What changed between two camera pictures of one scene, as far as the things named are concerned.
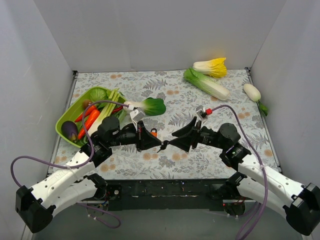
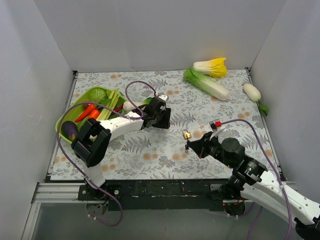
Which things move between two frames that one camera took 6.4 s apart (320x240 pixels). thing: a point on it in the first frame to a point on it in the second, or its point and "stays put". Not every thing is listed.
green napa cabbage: x=208 y=86 stays put
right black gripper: x=196 y=136 to x=204 y=147
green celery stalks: x=108 y=110 stays put
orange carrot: x=87 y=111 stays put
